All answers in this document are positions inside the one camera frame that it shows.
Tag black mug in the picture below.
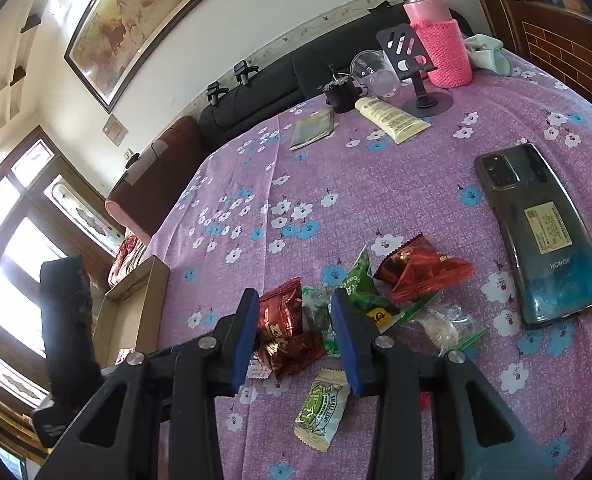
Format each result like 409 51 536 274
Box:
323 65 365 114

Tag patterned blanket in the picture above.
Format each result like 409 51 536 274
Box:
108 235 150 289

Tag clear plastic bag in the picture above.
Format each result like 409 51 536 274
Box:
350 50 401 97

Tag green packet yellow label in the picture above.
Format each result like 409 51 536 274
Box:
336 247 403 334

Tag mint green cloth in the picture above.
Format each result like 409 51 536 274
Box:
463 34 515 76

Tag cream tube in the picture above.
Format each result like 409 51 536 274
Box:
354 96 432 145

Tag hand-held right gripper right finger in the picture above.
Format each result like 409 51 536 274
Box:
330 287 559 480

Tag small wall plaque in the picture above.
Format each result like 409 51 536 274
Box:
102 115 129 145

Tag olive folded booklet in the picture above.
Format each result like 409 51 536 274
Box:
290 109 336 151

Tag wooden cabinet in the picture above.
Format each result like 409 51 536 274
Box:
476 0 592 127

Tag pink knit-sleeved bottle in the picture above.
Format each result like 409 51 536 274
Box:
397 0 474 89

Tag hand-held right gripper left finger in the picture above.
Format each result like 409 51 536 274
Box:
36 287 262 480

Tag wooden glass door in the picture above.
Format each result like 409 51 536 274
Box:
0 127 127 461

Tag framed horse painting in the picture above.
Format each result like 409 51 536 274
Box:
64 0 255 114

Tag clear wrapper green stripes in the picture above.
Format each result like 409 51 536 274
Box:
398 292 490 357

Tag dark smartphone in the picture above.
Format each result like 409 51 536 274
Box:
474 142 592 330

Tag maroon foil packet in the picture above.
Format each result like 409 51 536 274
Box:
253 331 327 380

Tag bright red foil packet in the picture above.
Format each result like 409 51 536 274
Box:
374 234 476 306

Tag black clamp mount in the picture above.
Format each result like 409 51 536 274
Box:
233 60 260 86
206 82 230 106

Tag dark red foil packet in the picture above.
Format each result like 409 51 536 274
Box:
257 280 304 343

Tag cardboard box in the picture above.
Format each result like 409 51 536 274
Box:
92 255 171 367

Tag green cream candy packet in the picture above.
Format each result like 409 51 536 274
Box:
293 367 351 453

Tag black phone stand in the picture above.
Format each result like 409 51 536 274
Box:
376 24 454 110

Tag clear green candy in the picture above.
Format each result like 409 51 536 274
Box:
301 285 343 357

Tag brown armchair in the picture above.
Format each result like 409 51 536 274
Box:
105 116 212 244

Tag black sofa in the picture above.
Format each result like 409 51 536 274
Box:
198 7 472 154

